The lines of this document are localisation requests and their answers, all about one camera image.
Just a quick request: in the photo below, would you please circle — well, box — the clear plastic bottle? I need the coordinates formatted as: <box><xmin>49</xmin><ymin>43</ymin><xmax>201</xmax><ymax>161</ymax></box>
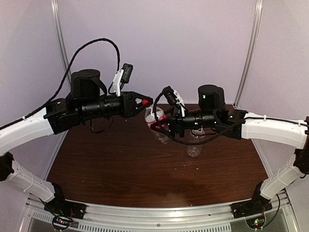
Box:
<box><xmin>186</xmin><ymin>129</ymin><xmax>204</xmax><ymax>158</ymax></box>

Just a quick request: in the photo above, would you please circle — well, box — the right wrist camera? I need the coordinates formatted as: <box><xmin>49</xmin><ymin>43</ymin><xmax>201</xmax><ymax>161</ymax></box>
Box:
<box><xmin>162</xmin><ymin>86</ymin><xmax>187</xmax><ymax>117</ymax></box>

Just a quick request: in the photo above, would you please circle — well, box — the clear cola bottle red label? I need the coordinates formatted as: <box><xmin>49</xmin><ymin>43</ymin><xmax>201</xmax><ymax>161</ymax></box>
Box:
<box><xmin>144</xmin><ymin>104</ymin><xmax>169</xmax><ymax>145</ymax></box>

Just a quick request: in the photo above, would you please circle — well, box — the right black braided cable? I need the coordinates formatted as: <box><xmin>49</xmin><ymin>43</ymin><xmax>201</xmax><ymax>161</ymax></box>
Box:
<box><xmin>154</xmin><ymin>93</ymin><xmax>309</xmax><ymax>145</ymax></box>

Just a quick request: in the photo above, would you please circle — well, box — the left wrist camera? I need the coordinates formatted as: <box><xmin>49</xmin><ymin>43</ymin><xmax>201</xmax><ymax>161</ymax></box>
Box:
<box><xmin>108</xmin><ymin>63</ymin><xmax>133</xmax><ymax>97</ymax></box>

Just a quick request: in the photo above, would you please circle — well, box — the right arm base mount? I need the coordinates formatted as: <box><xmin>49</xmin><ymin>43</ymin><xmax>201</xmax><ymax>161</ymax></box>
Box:
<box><xmin>231</xmin><ymin>182</ymin><xmax>272</xmax><ymax>230</ymax></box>

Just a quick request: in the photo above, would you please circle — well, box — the aluminium front rail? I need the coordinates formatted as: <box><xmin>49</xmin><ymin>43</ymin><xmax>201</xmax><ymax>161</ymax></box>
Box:
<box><xmin>17</xmin><ymin>191</ymin><xmax>300</xmax><ymax>232</ymax></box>

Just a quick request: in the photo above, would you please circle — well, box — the left aluminium frame post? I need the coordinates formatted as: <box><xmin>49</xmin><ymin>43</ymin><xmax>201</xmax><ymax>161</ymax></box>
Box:
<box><xmin>50</xmin><ymin>0</ymin><xmax>69</xmax><ymax>71</ymax></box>

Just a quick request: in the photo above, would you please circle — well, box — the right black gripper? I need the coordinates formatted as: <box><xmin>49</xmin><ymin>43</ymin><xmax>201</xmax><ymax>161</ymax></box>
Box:
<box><xmin>151</xmin><ymin>105</ymin><xmax>218</xmax><ymax>138</ymax></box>

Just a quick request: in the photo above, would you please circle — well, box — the black braided cable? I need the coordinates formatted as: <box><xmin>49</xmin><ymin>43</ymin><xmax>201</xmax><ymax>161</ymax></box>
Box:
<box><xmin>0</xmin><ymin>37</ymin><xmax>121</xmax><ymax>133</ymax></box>
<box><xmin>154</xmin><ymin>93</ymin><xmax>309</xmax><ymax>145</ymax></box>

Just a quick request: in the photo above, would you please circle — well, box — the red bottle cap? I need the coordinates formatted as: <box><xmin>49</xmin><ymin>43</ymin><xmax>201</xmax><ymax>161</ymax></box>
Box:
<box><xmin>141</xmin><ymin>99</ymin><xmax>149</xmax><ymax>105</ymax></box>

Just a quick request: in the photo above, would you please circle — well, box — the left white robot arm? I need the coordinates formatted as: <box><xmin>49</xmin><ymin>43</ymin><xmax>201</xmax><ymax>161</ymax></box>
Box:
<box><xmin>0</xmin><ymin>64</ymin><xmax>153</xmax><ymax>215</ymax></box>

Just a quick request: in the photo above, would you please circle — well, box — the aluminium frame post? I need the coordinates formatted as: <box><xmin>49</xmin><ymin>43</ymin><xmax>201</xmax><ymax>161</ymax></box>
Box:
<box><xmin>50</xmin><ymin>0</ymin><xmax>69</xmax><ymax>71</ymax></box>
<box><xmin>233</xmin><ymin>0</ymin><xmax>263</xmax><ymax>108</ymax></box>

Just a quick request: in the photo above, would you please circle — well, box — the right aluminium frame post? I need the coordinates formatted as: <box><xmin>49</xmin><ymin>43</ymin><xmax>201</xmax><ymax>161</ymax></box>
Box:
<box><xmin>233</xmin><ymin>0</ymin><xmax>263</xmax><ymax>108</ymax></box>

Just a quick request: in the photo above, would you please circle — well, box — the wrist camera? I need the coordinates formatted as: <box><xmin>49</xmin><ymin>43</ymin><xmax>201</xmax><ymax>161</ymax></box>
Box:
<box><xmin>108</xmin><ymin>63</ymin><xmax>133</xmax><ymax>97</ymax></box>
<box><xmin>162</xmin><ymin>86</ymin><xmax>187</xmax><ymax>117</ymax></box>

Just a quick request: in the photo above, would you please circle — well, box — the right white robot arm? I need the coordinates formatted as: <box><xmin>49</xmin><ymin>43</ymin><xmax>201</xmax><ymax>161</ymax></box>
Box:
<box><xmin>151</xmin><ymin>85</ymin><xmax>309</xmax><ymax>214</ymax></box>

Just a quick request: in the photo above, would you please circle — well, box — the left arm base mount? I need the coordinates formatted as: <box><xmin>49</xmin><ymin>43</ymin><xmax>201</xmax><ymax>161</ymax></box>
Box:
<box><xmin>41</xmin><ymin>183</ymin><xmax>86</xmax><ymax>232</ymax></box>

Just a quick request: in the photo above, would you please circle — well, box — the left black braided cable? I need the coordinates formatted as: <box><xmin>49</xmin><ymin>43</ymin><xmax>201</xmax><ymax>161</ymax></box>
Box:
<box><xmin>0</xmin><ymin>37</ymin><xmax>121</xmax><ymax>133</ymax></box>

